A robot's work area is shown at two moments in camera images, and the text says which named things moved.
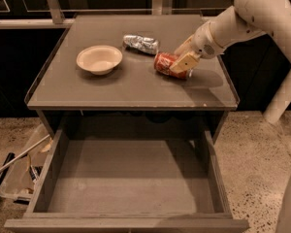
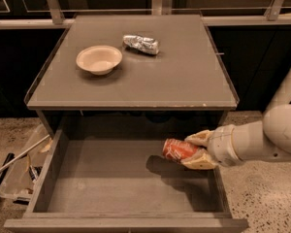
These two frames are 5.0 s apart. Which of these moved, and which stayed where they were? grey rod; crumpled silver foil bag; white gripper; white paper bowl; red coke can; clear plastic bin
Moved: red coke can; white gripper
Stayed: grey rod; clear plastic bin; crumpled silver foil bag; white paper bowl
